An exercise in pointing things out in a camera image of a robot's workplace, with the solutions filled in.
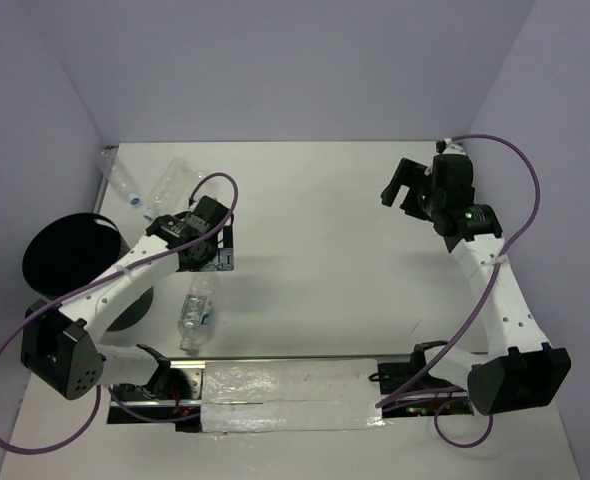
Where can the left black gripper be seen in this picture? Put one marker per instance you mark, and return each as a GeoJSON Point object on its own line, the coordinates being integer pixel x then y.
{"type": "Point", "coordinates": [221, 259]}

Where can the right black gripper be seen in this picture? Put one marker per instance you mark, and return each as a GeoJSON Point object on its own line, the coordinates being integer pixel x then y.
{"type": "Point", "coordinates": [409, 173]}

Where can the clear bottle blue label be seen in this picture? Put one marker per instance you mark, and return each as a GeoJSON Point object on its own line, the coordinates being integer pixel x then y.
{"type": "Point", "coordinates": [196, 323]}

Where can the clear bottle white cap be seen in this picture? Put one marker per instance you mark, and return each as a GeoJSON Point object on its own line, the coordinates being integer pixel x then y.
{"type": "Point", "coordinates": [170, 193]}

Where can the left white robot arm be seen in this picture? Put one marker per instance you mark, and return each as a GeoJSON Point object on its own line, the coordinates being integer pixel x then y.
{"type": "Point", "coordinates": [62, 345]}

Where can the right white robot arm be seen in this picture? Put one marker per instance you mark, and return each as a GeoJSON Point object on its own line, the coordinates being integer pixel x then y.
{"type": "Point", "coordinates": [521, 369]}

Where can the black cylindrical bin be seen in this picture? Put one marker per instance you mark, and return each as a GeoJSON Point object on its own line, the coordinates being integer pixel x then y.
{"type": "Point", "coordinates": [72, 252]}

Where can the silver taped cover plate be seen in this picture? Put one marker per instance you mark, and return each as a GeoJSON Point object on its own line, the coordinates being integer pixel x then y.
{"type": "Point", "coordinates": [315, 395]}

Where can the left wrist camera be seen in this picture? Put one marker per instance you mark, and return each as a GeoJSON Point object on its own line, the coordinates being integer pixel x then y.
{"type": "Point", "coordinates": [177, 230]}

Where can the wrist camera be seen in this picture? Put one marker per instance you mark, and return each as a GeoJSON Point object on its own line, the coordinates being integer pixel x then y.
{"type": "Point", "coordinates": [177, 230]}
{"type": "Point", "coordinates": [452, 168]}

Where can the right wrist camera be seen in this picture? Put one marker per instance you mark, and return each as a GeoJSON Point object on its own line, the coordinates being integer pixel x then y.
{"type": "Point", "coordinates": [452, 168]}

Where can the metal base rail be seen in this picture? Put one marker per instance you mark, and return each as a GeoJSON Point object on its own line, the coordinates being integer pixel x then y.
{"type": "Point", "coordinates": [175, 396]}

